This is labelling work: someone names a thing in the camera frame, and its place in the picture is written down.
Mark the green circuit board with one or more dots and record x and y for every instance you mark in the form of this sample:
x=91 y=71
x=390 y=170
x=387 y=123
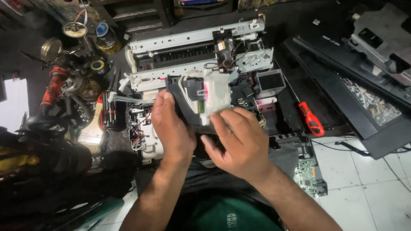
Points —
x=309 y=178

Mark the person's left fingers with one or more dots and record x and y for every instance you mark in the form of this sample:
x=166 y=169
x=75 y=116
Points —
x=163 y=99

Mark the black translucent ink tank unit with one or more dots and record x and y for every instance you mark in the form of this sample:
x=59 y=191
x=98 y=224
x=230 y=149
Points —
x=192 y=93

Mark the black plastic printer panel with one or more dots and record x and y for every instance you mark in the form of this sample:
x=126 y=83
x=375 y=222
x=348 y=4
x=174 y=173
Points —
x=293 y=144

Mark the heap of dark tools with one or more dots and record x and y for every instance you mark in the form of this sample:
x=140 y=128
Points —
x=41 y=160

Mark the disassembled printer chassis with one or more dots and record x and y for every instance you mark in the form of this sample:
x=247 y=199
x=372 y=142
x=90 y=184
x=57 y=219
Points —
x=192 y=51

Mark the person's right hand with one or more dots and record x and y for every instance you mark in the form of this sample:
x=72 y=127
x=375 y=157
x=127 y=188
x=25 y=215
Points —
x=245 y=147

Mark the grey printer housing part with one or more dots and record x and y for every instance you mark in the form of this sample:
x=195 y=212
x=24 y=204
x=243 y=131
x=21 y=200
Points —
x=382 y=38

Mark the round open metal tin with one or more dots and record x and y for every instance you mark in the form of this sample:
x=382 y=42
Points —
x=74 y=30

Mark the bottle with blue cap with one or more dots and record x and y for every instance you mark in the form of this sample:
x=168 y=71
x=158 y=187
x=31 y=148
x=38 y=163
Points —
x=107 y=38

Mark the red black screwdriver bit holder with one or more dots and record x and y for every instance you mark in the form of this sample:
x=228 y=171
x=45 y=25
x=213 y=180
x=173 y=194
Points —
x=109 y=114

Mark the black printer scanner lid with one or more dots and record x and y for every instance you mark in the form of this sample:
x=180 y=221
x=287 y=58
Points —
x=346 y=96

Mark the white sheet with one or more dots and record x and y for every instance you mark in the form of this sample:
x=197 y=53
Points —
x=12 y=106

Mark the black tweezers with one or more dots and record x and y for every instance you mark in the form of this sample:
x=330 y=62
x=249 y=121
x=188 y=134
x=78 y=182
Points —
x=114 y=80

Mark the round brass tin lid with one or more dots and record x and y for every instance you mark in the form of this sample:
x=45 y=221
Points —
x=51 y=49

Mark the person's green shirt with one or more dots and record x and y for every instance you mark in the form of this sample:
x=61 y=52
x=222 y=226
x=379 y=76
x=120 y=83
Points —
x=224 y=215

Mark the wooden paint brush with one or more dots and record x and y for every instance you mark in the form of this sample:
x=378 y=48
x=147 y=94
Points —
x=91 y=133

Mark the person's left hand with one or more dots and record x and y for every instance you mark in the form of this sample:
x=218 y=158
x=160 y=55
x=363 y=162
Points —
x=171 y=134

